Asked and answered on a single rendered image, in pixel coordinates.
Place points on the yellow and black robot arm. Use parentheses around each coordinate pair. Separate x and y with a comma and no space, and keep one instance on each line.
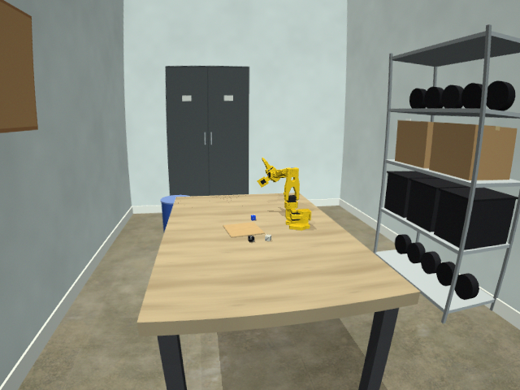
(296,219)

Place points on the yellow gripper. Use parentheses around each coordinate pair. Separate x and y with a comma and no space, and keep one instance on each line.
(264,181)

